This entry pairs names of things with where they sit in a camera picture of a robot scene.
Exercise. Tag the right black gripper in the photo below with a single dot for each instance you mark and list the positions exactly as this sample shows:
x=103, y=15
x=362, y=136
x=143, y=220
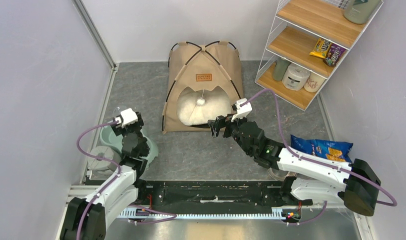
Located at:
x=221, y=121

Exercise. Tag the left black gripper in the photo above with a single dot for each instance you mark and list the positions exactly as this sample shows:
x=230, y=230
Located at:
x=119, y=130

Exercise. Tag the mint green pet bowl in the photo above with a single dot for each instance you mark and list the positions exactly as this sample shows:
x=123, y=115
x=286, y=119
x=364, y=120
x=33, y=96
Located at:
x=108, y=138

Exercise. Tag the clear plastic bottle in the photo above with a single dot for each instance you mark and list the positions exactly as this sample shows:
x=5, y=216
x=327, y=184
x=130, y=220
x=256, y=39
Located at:
x=117, y=110

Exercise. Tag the white fluffy pillow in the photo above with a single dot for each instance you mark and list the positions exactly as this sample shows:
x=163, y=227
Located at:
x=217, y=104

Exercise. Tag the tan fabric pet tent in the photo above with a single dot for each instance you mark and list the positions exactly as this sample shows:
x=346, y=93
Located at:
x=202, y=82

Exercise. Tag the long black tent pole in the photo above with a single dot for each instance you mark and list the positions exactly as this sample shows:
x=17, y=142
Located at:
x=216, y=56

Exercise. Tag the stainless steel bowl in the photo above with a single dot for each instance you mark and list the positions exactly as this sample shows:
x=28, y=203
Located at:
x=280, y=175

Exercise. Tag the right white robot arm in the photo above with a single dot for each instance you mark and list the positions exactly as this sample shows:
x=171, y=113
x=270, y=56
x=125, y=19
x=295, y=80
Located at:
x=354, y=184

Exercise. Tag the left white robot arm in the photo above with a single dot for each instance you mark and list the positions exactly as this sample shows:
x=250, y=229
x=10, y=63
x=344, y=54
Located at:
x=90, y=217

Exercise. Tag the white pompom cat toy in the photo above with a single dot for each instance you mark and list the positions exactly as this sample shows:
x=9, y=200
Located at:
x=200, y=101

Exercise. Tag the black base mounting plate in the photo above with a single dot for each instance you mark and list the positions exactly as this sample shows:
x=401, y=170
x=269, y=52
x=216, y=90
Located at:
x=216, y=197

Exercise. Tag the green cylinder bottle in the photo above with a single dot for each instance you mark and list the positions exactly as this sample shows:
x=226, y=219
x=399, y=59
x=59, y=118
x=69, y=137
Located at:
x=280, y=69

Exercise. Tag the white toilet paper roll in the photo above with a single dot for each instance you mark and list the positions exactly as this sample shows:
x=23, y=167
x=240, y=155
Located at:
x=295, y=77

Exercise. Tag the cream printed cup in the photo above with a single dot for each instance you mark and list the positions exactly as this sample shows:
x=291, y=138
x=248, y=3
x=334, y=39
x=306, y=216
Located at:
x=314, y=83

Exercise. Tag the blue Doritos chip bag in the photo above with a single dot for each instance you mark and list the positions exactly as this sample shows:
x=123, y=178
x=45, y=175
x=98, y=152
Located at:
x=326, y=149

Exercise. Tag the yellow M&M's bag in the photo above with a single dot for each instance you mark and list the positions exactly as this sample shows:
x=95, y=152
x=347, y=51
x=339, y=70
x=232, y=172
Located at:
x=321, y=48

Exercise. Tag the grey-green jar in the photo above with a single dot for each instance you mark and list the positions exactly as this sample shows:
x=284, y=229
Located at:
x=359, y=11

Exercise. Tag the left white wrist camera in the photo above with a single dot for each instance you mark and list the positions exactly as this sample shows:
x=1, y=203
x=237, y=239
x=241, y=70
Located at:
x=126, y=118

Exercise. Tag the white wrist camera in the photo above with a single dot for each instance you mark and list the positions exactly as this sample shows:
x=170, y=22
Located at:
x=126, y=118
x=242, y=107

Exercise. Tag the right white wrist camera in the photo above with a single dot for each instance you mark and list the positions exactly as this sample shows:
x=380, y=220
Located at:
x=242, y=107

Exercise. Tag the white wire wooden shelf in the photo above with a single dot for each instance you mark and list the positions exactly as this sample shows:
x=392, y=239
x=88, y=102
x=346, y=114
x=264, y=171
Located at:
x=295, y=29

